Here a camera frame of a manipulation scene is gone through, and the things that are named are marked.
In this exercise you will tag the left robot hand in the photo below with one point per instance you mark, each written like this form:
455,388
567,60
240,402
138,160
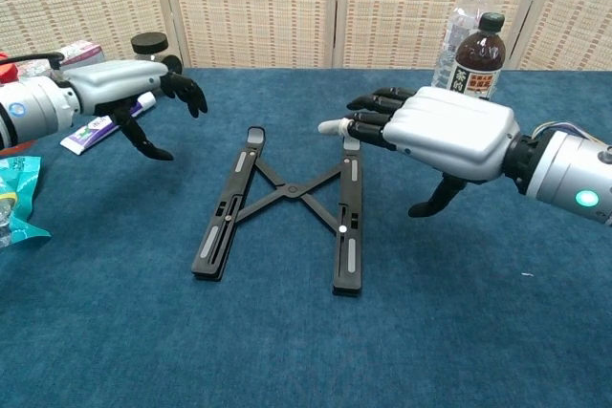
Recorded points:
119,78

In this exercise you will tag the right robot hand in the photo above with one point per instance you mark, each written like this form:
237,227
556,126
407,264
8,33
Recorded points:
454,131

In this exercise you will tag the black folding laptop stand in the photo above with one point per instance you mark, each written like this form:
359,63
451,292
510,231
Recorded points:
349,264

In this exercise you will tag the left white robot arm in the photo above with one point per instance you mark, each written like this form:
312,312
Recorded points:
33,107

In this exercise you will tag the floral toothpaste carton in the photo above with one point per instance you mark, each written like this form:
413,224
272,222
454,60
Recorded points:
81,52

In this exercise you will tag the glass jar black lid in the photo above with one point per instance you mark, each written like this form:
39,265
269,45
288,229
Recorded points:
149,42

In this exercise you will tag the purple white toothpaste tube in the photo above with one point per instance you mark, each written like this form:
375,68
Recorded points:
91,133

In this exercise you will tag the dark tea bottle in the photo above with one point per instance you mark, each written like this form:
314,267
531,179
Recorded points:
480,52

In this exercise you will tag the red orange-lidded canister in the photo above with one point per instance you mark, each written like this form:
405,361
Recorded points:
6,71

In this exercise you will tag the bamboo folding screen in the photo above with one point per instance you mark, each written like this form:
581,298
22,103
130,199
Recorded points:
225,6

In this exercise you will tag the clear plastic water bottle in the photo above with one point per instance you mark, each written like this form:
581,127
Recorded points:
471,2

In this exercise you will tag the teal snack bag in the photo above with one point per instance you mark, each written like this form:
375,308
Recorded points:
19,188

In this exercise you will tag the blue table mat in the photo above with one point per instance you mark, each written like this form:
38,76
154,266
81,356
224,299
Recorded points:
143,307

